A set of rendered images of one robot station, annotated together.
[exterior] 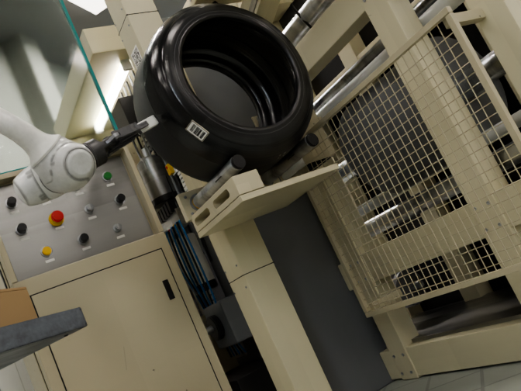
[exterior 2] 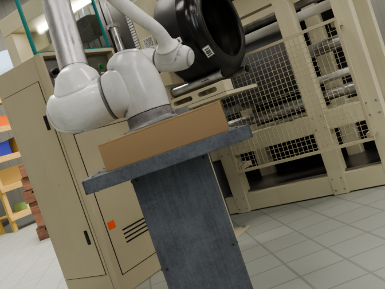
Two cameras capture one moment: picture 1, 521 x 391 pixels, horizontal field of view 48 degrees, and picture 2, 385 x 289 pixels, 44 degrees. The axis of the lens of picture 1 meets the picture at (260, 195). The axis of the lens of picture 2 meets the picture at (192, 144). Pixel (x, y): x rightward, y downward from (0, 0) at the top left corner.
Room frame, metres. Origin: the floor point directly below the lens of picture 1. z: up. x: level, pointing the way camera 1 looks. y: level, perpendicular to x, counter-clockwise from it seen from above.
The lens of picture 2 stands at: (-0.53, 1.26, 0.70)
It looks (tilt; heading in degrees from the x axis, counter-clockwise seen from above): 2 degrees down; 337
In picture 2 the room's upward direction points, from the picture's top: 19 degrees counter-clockwise
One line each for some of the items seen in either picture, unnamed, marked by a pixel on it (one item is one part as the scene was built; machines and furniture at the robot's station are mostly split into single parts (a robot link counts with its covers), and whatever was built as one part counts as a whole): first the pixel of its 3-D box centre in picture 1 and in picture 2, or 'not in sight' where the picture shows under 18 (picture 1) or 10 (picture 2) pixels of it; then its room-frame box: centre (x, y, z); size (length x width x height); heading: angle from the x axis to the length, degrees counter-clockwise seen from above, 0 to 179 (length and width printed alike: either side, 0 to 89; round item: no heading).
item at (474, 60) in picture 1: (401, 188); (282, 102); (1.85, -0.41, 0.65); 0.90 x 0.02 x 0.70; 32
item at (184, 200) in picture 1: (232, 192); (185, 90); (2.02, 0.09, 0.90); 0.40 x 0.03 x 0.10; 122
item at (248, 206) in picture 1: (266, 201); (215, 98); (1.87, -0.01, 0.80); 0.37 x 0.36 x 0.02; 122
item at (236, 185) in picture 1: (224, 202); (200, 94); (1.80, 0.11, 0.84); 0.36 x 0.09 x 0.06; 32
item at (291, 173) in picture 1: (292, 135); not in sight; (2.26, -0.21, 1.05); 0.20 x 0.15 x 0.30; 32
